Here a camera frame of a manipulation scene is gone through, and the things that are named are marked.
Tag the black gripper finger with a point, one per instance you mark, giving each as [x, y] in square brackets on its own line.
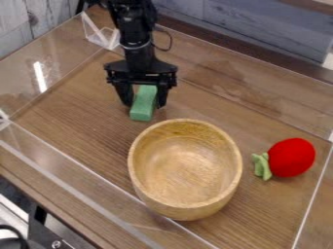
[124, 92]
[161, 95]

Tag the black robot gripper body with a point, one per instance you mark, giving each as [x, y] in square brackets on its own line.
[159, 73]

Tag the green rectangular block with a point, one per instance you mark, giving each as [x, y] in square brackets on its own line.
[144, 103]

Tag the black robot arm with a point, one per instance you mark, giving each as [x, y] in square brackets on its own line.
[140, 68]

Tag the brown wooden bowl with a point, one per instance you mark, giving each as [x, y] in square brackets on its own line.
[184, 168]

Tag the grey sofa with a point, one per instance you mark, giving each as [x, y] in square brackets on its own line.
[272, 22]

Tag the red plush strawberry toy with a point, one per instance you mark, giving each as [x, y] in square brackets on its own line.
[287, 159]

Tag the clear acrylic front barrier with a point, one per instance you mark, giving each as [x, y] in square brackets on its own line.
[100, 211]

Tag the black metal table leg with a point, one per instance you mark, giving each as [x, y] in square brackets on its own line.
[38, 233]

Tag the clear acrylic corner bracket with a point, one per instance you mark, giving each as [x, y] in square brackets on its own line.
[103, 37]

